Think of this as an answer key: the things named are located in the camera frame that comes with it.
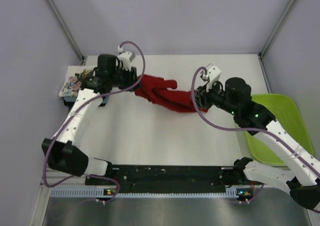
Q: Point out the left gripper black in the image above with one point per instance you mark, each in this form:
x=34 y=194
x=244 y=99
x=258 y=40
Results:
x=131 y=76

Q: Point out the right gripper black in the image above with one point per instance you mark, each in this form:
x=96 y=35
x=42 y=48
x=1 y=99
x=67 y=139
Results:
x=202 y=95

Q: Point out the red t shirt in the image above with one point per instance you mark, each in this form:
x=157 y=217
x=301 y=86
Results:
x=164 y=92

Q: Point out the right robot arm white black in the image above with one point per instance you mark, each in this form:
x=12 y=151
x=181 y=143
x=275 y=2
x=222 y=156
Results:
x=260 y=123

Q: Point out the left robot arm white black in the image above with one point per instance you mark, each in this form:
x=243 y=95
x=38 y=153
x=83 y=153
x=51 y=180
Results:
x=63 y=150

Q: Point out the white floral folded t shirt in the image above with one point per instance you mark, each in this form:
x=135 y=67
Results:
x=73 y=78

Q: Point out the green plastic bin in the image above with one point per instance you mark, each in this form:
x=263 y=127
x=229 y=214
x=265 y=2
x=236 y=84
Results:
x=286 y=112

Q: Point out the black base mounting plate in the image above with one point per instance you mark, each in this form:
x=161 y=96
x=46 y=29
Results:
x=176 y=179

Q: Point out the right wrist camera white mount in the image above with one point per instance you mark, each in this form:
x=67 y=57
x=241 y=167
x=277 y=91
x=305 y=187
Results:
x=210 y=75

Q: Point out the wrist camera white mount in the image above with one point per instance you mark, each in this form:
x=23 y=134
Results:
x=125 y=57
x=210 y=75

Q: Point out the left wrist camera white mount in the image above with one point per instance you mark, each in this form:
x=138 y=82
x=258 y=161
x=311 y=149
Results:
x=125 y=57

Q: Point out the right corner aluminium post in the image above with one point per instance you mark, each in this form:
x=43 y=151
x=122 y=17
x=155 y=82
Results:
x=278 y=26

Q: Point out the corner aluminium post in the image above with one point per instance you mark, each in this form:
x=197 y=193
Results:
x=64 y=28
x=278 y=26

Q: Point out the left corner aluminium post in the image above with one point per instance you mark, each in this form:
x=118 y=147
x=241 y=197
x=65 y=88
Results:
x=64 y=28

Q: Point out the white slotted cable duct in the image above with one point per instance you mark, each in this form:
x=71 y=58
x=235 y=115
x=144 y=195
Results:
x=64 y=192

